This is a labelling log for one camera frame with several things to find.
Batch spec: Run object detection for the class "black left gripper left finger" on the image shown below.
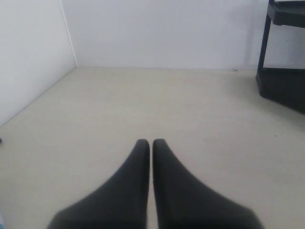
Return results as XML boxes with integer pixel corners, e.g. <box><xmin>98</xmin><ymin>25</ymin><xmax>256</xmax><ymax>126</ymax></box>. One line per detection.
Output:
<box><xmin>48</xmin><ymin>139</ymin><xmax>150</xmax><ymax>229</ymax></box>

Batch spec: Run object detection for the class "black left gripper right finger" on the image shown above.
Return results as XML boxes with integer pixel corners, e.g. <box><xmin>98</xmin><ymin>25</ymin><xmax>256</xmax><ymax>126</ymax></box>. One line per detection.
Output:
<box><xmin>152</xmin><ymin>139</ymin><xmax>264</xmax><ymax>229</ymax></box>

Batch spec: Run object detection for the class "black two-tier rack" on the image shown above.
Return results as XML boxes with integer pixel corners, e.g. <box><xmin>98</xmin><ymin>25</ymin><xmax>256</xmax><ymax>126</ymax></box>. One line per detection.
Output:
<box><xmin>256</xmin><ymin>0</ymin><xmax>305</xmax><ymax>113</ymax></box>

